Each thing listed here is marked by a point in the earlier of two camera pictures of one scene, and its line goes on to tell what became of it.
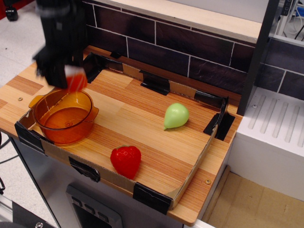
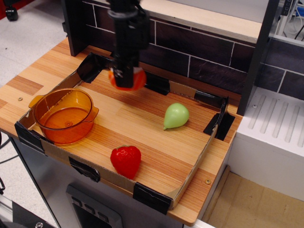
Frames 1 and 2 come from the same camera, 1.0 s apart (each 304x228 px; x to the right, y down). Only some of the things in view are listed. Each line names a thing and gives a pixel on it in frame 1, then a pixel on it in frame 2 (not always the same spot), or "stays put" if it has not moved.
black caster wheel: (12, 14) stays put
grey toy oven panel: (89, 211) stays put
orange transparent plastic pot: (64, 118) stays put
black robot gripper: (64, 24) -> (132, 28)
